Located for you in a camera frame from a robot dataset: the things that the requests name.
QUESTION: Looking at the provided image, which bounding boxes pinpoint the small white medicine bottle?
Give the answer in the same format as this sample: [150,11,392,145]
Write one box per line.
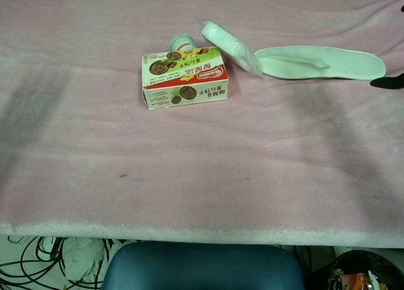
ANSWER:
[169,33,197,52]

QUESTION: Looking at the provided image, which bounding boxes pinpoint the pink fleece table blanket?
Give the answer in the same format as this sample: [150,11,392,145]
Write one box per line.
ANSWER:
[0,0,404,249]

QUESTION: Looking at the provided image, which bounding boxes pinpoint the blue chair seat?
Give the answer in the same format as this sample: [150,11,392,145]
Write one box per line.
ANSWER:
[101,241,306,290]

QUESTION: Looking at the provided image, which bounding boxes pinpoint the white disposable slipper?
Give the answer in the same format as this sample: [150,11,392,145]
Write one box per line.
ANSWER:
[254,45,387,81]

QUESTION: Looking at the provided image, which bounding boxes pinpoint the black trash bin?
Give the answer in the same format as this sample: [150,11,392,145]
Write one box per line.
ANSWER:
[327,250,404,290]

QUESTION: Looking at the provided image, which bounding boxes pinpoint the black cable bundle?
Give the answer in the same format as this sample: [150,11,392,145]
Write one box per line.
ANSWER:
[0,236,110,290]

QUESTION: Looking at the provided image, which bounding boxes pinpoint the green red biscuit box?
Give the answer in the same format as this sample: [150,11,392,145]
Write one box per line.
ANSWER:
[141,46,230,111]

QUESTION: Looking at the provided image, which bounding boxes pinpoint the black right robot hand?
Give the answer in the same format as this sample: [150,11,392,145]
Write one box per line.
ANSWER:
[369,75,404,90]

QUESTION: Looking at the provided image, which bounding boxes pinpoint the white plastic bag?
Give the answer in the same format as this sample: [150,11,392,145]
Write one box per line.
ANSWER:
[44,238,127,286]

